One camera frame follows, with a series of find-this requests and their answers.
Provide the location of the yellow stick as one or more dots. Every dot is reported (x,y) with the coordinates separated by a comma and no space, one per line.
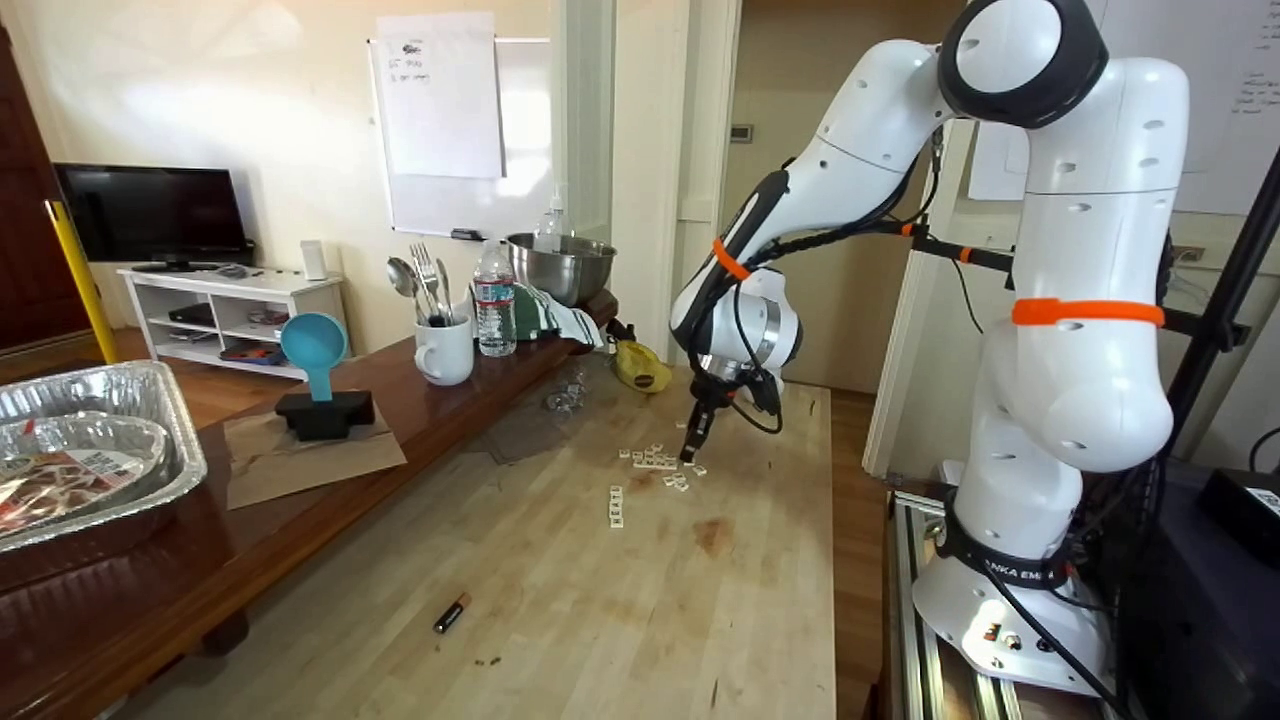
(80,279)

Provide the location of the yellow rubber glove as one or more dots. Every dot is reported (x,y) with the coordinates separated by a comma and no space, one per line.
(643,365)

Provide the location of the clear water bottle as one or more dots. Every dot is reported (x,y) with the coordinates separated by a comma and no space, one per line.
(493,305)

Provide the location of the black flat television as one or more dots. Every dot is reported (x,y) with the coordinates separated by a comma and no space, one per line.
(155,215)

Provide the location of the steel mixing bowl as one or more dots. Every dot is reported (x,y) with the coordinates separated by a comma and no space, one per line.
(575,273)

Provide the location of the cluster of small white blocks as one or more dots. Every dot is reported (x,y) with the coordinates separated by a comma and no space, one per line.
(656,464)

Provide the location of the blue scoop on black base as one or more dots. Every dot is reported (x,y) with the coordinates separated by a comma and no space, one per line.
(318,347)

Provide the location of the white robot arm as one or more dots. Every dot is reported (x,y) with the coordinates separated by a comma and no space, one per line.
(1071,377)

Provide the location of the white mug with utensils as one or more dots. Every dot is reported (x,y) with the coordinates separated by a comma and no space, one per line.
(441,330)

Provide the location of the white paper flipchart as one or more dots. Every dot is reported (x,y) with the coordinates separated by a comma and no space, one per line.
(467,123)

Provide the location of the brown cardboard sheet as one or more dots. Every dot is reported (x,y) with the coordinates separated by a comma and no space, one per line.
(270,462)

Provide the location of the clear pump soap bottle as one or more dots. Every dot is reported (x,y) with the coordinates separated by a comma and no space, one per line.
(549,229)

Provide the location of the aluminium foil tray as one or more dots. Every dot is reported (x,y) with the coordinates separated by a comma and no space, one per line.
(90,449)

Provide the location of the green striped dish towel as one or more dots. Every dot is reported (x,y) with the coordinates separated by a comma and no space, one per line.
(543,319)

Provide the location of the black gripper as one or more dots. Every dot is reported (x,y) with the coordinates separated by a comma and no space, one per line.
(710,399)

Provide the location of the white tv shelf unit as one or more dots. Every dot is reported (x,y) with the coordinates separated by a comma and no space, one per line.
(230,320)

